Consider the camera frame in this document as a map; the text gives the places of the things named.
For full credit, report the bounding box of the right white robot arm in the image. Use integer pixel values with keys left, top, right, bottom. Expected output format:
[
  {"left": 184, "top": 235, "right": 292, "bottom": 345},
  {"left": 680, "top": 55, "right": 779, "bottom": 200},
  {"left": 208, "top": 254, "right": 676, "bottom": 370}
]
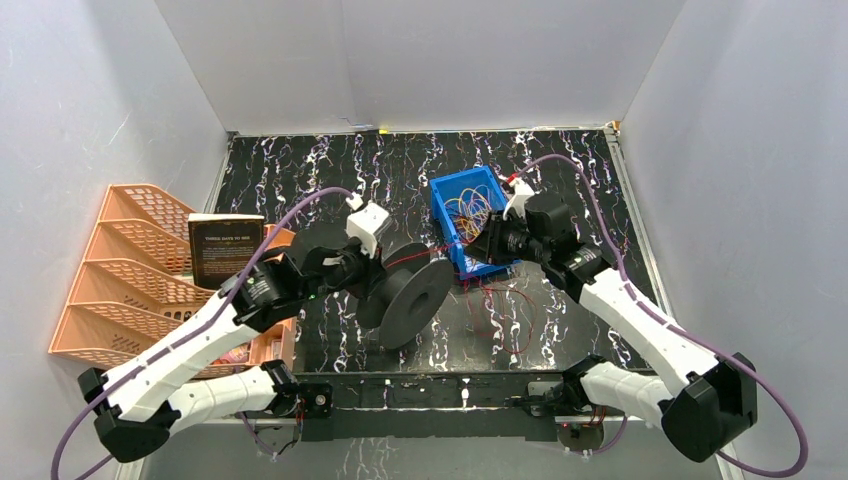
[{"left": 464, "top": 194, "right": 757, "bottom": 462}]

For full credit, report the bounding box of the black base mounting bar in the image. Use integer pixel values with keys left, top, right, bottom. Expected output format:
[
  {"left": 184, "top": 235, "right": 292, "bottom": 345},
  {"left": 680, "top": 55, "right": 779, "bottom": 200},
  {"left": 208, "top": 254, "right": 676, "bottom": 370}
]
[{"left": 235, "top": 370, "right": 624, "bottom": 444}]

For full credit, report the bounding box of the orange compartment organizer tray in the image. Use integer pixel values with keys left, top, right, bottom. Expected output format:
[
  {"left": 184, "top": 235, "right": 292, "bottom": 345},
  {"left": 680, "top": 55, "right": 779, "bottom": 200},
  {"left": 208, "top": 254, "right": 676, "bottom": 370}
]
[{"left": 248, "top": 225, "right": 301, "bottom": 370}]

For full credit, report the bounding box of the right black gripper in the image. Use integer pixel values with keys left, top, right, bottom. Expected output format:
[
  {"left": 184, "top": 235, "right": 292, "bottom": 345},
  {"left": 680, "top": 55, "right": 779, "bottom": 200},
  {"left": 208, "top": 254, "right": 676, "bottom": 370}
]
[{"left": 462, "top": 210, "right": 549, "bottom": 267}]

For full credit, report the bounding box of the dark book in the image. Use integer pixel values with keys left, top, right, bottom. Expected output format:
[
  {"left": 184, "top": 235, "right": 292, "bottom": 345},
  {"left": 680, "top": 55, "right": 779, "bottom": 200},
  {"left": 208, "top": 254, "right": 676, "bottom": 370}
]
[{"left": 187, "top": 213, "right": 265, "bottom": 290}]

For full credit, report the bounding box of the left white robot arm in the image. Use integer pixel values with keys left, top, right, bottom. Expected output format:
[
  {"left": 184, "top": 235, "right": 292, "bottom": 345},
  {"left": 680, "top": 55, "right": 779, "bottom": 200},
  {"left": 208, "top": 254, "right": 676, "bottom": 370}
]
[{"left": 78, "top": 218, "right": 386, "bottom": 463}]

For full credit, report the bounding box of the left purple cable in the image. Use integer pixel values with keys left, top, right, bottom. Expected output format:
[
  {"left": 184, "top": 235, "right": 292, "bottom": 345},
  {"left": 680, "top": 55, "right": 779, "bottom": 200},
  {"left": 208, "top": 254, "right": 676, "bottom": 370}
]
[{"left": 50, "top": 186, "right": 362, "bottom": 480}]

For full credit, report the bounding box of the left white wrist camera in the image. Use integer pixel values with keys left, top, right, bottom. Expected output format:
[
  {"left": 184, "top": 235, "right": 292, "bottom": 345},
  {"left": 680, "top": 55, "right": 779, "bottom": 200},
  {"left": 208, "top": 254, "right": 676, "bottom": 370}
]
[{"left": 345, "top": 193, "right": 390, "bottom": 258}]

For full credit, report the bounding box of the black cable spool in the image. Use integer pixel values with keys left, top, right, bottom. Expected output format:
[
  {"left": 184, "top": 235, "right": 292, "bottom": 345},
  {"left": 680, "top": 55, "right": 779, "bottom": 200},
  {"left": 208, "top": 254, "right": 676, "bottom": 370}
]
[{"left": 356, "top": 242, "right": 454, "bottom": 350}]

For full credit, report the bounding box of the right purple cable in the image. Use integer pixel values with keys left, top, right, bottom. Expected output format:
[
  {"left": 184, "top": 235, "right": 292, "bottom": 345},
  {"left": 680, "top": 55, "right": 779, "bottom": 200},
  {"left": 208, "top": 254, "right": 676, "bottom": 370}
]
[{"left": 506, "top": 154, "right": 811, "bottom": 480}]

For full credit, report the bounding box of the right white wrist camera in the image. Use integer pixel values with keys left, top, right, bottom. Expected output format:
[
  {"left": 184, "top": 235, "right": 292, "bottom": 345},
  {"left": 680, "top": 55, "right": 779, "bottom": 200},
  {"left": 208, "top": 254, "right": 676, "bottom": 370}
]
[{"left": 502, "top": 174, "right": 536, "bottom": 220}]

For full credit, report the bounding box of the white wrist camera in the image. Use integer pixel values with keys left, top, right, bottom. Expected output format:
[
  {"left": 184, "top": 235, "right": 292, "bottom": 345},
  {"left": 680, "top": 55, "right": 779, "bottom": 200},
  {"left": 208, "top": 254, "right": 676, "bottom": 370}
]
[
  {"left": 502, "top": 174, "right": 536, "bottom": 220},
  {"left": 345, "top": 193, "right": 390, "bottom": 258}
]

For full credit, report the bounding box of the colourful wire bundle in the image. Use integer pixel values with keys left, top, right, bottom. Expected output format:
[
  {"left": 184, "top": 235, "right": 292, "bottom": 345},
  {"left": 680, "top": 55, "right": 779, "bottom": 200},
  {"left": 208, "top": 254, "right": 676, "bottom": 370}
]
[{"left": 442, "top": 185, "right": 498, "bottom": 243}]

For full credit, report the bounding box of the blue plastic bin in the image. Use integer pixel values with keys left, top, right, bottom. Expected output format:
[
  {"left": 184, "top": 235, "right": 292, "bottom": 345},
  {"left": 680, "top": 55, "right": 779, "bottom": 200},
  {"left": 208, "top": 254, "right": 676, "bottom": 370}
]
[{"left": 429, "top": 166, "right": 509, "bottom": 280}]

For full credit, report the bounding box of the orange mesh file rack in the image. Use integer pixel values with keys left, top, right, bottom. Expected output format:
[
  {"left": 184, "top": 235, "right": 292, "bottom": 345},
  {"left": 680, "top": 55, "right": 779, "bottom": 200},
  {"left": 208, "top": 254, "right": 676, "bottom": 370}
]
[{"left": 48, "top": 184, "right": 256, "bottom": 380}]

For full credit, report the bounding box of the purple cable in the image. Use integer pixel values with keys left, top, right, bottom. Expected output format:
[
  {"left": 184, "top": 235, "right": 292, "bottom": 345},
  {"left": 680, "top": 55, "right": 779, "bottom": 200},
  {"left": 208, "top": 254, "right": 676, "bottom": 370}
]
[
  {"left": 506, "top": 154, "right": 811, "bottom": 480},
  {"left": 50, "top": 186, "right": 362, "bottom": 480}
]

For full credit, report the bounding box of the red wire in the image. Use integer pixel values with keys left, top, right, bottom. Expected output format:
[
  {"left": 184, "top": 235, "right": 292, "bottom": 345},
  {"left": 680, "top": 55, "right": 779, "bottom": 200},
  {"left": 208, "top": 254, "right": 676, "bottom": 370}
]
[{"left": 384, "top": 243, "right": 539, "bottom": 356}]

